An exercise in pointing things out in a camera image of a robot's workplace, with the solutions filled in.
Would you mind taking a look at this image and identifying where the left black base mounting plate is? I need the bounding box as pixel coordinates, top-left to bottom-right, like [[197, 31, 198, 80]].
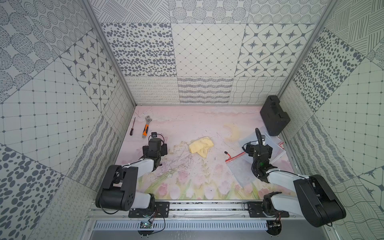
[[129, 202, 170, 218]]

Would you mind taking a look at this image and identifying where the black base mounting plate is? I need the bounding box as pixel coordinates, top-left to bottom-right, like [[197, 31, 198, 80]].
[[129, 202, 170, 218], [244, 202, 290, 218]]

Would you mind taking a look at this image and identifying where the yellow microfiber cloth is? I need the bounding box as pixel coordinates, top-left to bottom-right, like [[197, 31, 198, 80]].
[[189, 137, 214, 159]]

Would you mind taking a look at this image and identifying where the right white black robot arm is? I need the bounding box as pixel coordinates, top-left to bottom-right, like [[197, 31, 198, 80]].
[[243, 129, 347, 228]]

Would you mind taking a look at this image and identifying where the aluminium mounting rail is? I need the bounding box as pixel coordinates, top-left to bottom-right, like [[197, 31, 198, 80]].
[[85, 199, 331, 221]]

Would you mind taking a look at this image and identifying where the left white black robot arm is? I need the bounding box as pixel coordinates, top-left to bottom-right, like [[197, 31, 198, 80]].
[[95, 132, 168, 216]]

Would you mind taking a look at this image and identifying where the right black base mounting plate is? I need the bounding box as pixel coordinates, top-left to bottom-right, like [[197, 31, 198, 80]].
[[244, 202, 290, 218]]

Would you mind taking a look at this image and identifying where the dark slim screwdriver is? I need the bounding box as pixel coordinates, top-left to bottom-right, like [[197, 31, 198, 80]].
[[129, 117, 136, 136]]

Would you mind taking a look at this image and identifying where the orange handled adjustable wrench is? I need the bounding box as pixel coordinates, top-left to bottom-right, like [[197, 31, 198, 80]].
[[142, 116, 152, 139]]

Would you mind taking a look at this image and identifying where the clear mesh document bag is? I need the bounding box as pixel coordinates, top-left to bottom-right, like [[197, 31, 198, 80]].
[[225, 151, 257, 188], [238, 127, 286, 164]]

